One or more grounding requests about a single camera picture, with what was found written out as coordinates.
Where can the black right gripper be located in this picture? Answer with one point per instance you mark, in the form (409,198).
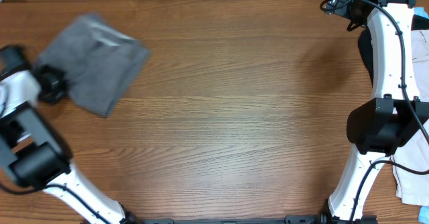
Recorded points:
(363,51)

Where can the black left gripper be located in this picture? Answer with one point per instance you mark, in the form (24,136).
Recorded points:
(55,96)

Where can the grey shorts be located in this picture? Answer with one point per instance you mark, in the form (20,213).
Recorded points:
(99,62)

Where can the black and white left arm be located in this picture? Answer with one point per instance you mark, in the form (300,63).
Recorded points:
(33,154)

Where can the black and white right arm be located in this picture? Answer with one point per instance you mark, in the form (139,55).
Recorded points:
(395,111)

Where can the light blue garment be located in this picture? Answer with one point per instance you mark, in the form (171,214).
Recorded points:
(419,11)

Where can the black garment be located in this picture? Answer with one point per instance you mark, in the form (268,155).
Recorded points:
(419,44)

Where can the beige shorts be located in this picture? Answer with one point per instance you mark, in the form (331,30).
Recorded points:
(412,188)

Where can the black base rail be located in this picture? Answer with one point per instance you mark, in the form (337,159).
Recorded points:
(290,219)

